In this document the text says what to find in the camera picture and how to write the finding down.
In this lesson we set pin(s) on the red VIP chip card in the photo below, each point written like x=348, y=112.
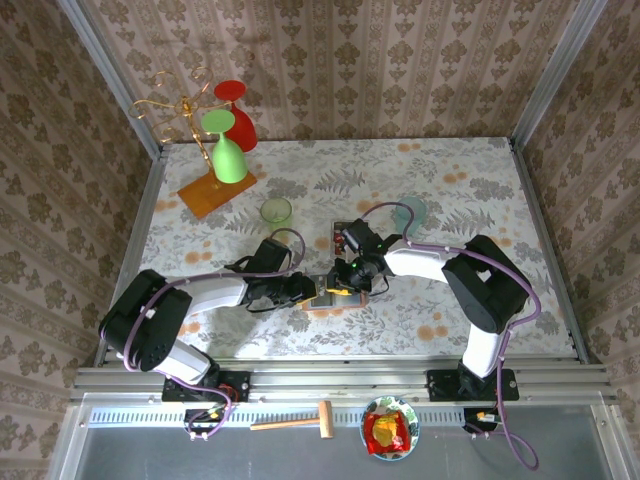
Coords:
x=339, y=240

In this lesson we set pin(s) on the clear acrylic box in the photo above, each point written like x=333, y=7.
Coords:
x=336, y=226

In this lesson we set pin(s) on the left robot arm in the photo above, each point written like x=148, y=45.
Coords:
x=145, y=325

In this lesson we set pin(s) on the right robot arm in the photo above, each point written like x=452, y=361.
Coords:
x=485, y=285

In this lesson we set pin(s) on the green plastic tumbler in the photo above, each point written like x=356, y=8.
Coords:
x=276, y=215

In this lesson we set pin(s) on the blue plastic tumbler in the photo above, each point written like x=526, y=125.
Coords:
x=419, y=209

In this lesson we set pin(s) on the floral tablecloth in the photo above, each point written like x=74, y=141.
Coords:
x=350, y=165

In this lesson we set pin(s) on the wooden mallet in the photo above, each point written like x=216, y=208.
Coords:
x=326, y=420

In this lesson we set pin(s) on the patterned ceramic bowl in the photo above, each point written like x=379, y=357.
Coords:
x=407, y=410

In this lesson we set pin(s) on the green wine glass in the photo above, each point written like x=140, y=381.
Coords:
x=229, y=160

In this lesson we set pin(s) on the red snack packet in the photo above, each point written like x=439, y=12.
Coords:
x=385, y=432

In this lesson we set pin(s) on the black connector board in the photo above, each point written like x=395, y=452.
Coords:
x=472, y=425
x=200, y=417

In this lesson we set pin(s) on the red wine glass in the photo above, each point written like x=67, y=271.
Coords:
x=242, y=130

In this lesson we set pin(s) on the slotted metal strip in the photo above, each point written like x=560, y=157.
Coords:
x=150, y=417

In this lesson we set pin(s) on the aluminium front rail beam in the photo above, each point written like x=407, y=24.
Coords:
x=340, y=380

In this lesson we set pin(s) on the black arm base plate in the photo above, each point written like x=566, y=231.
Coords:
x=240, y=385
x=440, y=387

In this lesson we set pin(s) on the aluminium side rail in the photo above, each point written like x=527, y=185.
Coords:
x=539, y=210
x=144, y=210

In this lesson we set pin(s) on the aluminium frame post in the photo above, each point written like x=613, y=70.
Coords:
x=556, y=75
x=114, y=75

